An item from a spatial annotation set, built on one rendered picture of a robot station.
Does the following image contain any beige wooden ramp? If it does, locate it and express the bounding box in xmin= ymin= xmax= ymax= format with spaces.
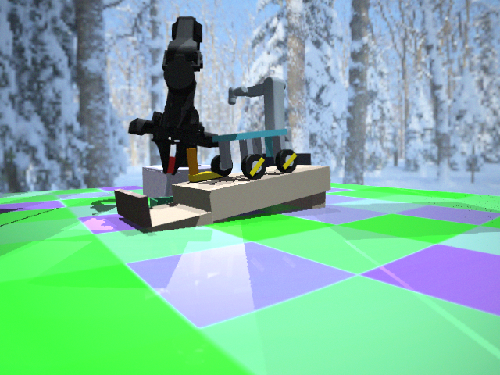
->
xmin=114 ymin=165 xmax=331 ymax=232

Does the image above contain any green tray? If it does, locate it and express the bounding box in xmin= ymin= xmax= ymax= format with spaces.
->
xmin=150 ymin=197 xmax=173 ymax=207

